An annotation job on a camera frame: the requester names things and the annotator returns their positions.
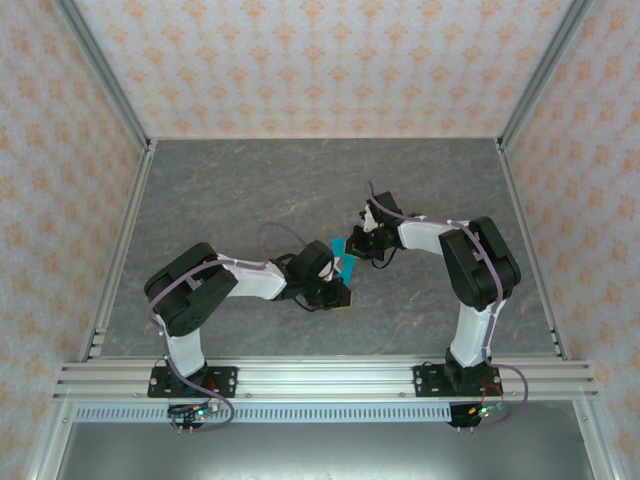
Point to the turquoise cloth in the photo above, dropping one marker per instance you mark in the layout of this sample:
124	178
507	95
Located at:
340	246

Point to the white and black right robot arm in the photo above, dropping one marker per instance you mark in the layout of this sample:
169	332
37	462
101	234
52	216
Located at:
470	335

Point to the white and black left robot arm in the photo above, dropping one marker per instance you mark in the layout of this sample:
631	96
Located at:
187	350

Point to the grey metal panel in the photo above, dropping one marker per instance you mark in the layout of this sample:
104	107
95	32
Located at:
320	450

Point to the small circuit board with LED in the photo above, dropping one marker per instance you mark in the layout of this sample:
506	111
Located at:
485	411
200	411

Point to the long aluminium mounting rail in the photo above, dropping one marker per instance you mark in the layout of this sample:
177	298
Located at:
325	377

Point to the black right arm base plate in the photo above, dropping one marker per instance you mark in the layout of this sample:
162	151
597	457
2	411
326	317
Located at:
425	382

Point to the aluminium side rail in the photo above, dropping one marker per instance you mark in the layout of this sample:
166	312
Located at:
119	250
518	200

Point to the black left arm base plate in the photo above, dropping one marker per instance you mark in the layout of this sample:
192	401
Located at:
225	382

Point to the aluminium frame post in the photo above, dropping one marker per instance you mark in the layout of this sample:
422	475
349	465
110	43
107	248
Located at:
106	75
541	75

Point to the short aluminium frame leg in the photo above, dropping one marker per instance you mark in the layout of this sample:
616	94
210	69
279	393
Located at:
50	440
595	440

